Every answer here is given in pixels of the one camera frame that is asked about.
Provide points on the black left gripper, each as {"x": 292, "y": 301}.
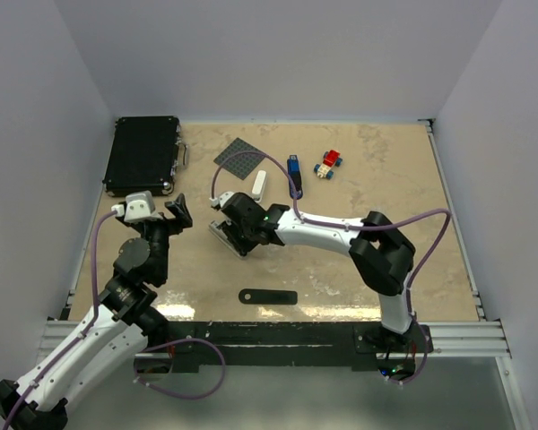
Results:
{"x": 182, "y": 217}

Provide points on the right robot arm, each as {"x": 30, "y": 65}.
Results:
{"x": 382, "y": 255}

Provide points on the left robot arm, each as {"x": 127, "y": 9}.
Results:
{"x": 120, "y": 323}

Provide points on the aluminium table edge rail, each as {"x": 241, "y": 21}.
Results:
{"x": 482, "y": 339}

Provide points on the grey studded building plate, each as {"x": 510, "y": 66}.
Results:
{"x": 239, "y": 158}

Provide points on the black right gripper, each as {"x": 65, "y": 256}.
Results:
{"x": 231, "y": 233}

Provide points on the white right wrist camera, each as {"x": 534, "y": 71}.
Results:
{"x": 218, "y": 202}

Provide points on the small white stapler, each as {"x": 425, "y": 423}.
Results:
{"x": 258, "y": 188}

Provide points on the red white toy car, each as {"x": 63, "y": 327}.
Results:
{"x": 331, "y": 159}

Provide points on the black stapler top cover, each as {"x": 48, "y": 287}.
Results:
{"x": 255, "y": 296}

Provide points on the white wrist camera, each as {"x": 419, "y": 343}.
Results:
{"x": 218, "y": 202}
{"x": 136, "y": 208}

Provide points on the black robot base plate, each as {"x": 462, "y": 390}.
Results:
{"x": 361, "y": 346}

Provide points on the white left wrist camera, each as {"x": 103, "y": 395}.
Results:
{"x": 136, "y": 208}

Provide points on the black case with metal handle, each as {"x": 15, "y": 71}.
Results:
{"x": 145, "y": 155}

